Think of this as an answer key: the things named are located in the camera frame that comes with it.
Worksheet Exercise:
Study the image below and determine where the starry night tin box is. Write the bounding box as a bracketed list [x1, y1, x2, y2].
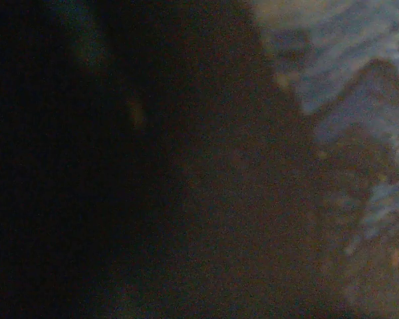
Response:
[0, 0, 399, 319]

